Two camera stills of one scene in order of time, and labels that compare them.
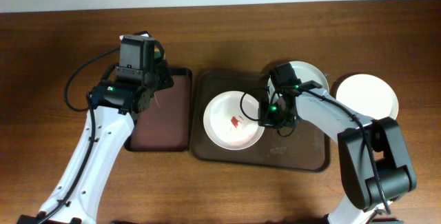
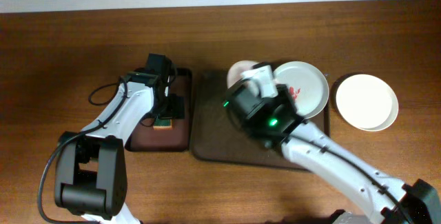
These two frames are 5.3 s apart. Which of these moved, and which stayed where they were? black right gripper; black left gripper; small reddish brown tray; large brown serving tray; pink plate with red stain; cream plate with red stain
Moved: pink plate with red stain; black right gripper; black left gripper
Stayed: cream plate with red stain; small reddish brown tray; large brown serving tray
